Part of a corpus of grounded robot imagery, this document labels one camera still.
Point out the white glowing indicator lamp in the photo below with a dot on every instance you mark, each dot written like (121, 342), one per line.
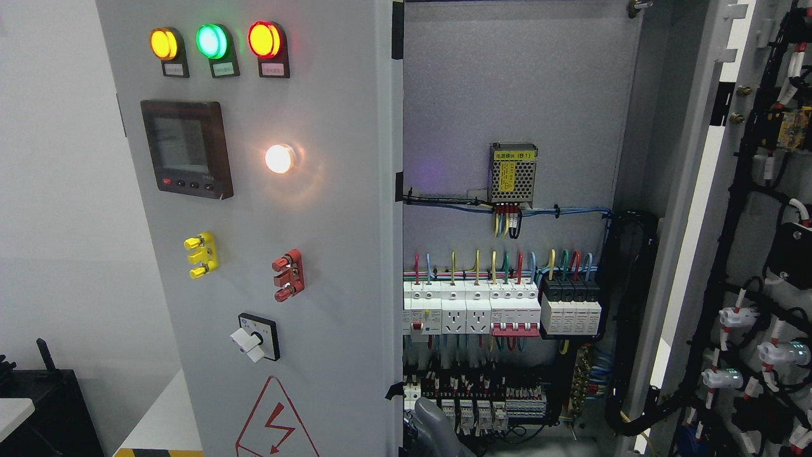
(280, 158)

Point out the yellow indicator lamp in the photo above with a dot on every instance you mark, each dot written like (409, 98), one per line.
(167, 44)

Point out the black box at left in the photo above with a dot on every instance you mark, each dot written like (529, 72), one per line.
(60, 424)

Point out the black digital power meter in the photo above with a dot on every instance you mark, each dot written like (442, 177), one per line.
(188, 147)

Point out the black white surge protector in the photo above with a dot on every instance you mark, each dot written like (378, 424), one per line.
(570, 307)

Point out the grey cabinet door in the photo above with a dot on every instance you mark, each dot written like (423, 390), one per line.
(328, 94)
(713, 208)

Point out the red indicator lamp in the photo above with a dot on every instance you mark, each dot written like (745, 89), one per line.
(265, 39)

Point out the yellow terminal block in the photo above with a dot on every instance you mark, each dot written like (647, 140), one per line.
(203, 254)

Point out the dark grey robot hand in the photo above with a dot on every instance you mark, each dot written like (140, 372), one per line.
(431, 433)

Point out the lower relay terminal row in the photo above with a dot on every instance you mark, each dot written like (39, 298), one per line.
(480, 401)

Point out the perforated metal power supply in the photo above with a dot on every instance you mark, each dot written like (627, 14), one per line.
(512, 172)

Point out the red terminal block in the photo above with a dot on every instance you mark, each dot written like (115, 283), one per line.
(290, 276)

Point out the green indicator lamp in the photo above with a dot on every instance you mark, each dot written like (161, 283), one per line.
(212, 41)

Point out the white socket breaker row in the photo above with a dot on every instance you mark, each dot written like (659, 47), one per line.
(440, 308)

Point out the white rotary selector switch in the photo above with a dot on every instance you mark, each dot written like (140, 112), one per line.
(257, 337)

